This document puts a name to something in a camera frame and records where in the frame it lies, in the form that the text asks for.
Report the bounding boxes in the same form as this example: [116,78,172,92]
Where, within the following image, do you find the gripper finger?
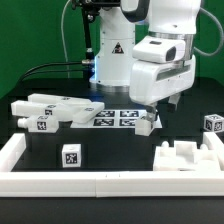
[145,103,157,123]
[168,93,181,112]

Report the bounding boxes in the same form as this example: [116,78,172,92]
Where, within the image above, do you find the white long chair bar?
[11,100,73,122]

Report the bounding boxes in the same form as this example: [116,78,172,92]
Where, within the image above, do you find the white chair seat block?
[153,141,222,172]

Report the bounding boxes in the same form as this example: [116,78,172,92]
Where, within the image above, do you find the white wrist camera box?
[132,36,186,64]

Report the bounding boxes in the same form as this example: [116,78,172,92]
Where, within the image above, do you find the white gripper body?
[129,57,196,106]

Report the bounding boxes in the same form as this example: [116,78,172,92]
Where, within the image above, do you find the white rear chair bar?
[28,93,91,105]

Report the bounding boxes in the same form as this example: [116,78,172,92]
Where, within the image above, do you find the white U-shaped boundary frame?
[0,133,224,197]

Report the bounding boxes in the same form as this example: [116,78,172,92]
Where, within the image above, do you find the white marker sheet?
[70,109,164,129]

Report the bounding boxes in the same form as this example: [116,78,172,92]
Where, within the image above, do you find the white tagged cube nut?
[62,144,82,168]

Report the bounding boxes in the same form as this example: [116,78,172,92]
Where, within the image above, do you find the grey braided cable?
[193,8,224,57]

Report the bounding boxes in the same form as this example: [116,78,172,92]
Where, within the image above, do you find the black cables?
[19,59,93,83]

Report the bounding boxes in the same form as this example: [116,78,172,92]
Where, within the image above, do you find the white tagged cube right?
[204,114,224,133]

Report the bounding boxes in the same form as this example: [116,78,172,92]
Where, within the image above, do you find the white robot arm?
[90,0,201,121]

